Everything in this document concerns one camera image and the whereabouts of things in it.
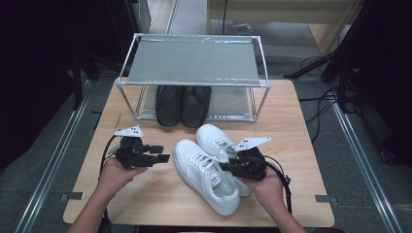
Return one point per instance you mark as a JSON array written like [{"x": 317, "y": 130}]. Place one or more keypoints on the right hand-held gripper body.
[{"x": 251, "y": 163}]

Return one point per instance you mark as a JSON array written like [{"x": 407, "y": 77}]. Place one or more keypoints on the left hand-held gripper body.
[{"x": 132, "y": 155}]

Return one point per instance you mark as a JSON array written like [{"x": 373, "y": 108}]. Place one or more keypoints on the white sneaker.
[
  {"x": 210, "y": 136},
  {"x": 200, "y": 174}
]

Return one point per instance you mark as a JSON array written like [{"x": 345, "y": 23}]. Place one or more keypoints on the black slipper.
[
  {"x": 196, "y": 106},
  {"x": 168, "y": 106}
]

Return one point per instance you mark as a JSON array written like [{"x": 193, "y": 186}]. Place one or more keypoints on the metal shoe rack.
[{"x": 191, "y": 61}]

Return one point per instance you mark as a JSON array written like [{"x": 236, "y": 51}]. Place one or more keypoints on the person's left hand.
[{"x": 113, "y": 178}]

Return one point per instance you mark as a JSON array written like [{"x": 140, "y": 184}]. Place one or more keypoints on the person's right hand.
[{"x": 270, "y": 191}]

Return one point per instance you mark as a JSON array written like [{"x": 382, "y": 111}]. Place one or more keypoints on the black stand leg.
[{"x": 311, "y": 64}]

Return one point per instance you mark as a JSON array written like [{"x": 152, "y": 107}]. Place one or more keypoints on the black curtain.
[
  {"x": 382, "y": 64},
  {"x": 32, "y": 81}
]

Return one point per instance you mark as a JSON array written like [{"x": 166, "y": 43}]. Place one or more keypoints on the red book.
[{"x": 242, "y": 27}]

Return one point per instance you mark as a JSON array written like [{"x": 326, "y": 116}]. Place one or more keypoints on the light wooden cabinet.
[{"x": 278, "y": 9}]

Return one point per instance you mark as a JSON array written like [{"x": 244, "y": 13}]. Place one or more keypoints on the grey table bracket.
[
  {"x": 325, "y": 199},
  {"x": 72, "y": 196}
]

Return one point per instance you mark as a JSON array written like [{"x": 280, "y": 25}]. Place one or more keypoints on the metal floor rail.
[
  {"x": 366, "y": 168},
  {"x": 51, "y": 161}
]

